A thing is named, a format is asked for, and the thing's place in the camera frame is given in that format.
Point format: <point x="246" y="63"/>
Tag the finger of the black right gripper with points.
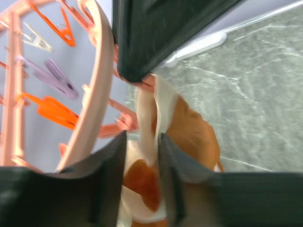
<point x="148" y="31"/>

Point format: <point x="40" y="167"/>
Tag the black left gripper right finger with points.
<point x="225" y="201"/>

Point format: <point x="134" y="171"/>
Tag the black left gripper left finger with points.
<point x="85" y="194"/>

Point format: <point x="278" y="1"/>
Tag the orange underwear with cream waistband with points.
<point x="163" y="111"/>

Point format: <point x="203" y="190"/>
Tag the metal clothes rack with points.
<point x="246" y="13"/>

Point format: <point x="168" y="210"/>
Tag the orange clothes peg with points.
<point x="53" y="110"/>

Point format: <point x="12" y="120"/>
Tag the purple clothes peg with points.
<point x="54" y="77"/>

